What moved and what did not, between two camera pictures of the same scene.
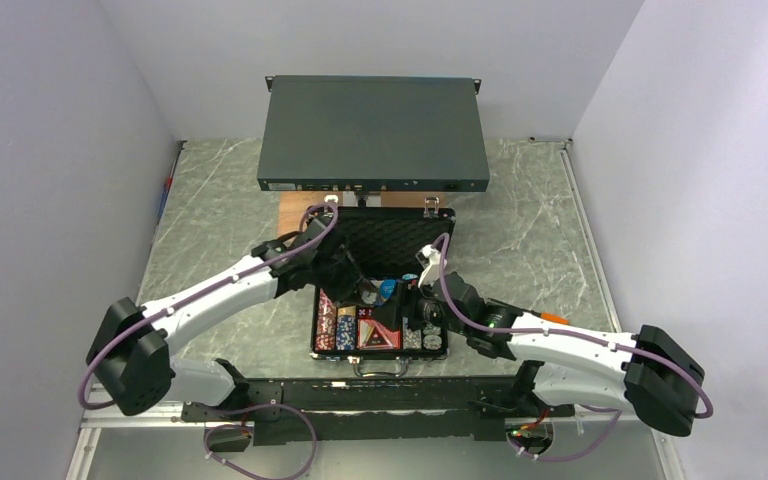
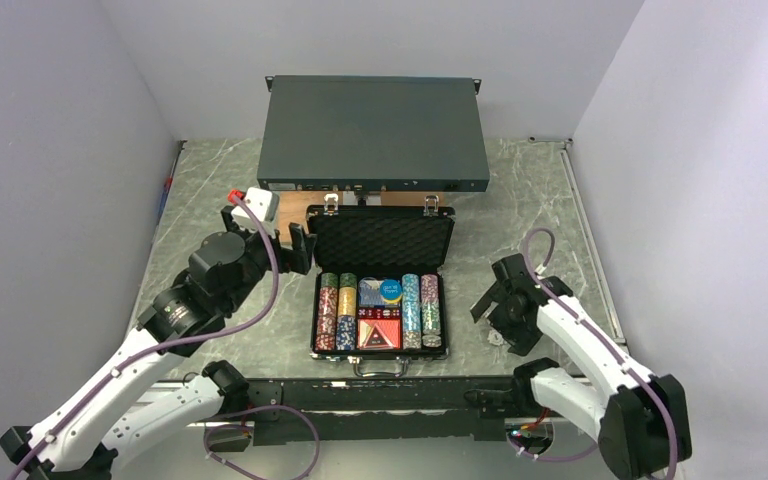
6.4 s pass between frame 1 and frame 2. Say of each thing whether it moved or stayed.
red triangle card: stayed
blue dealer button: stayed
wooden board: stayed
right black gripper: moved
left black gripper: moved
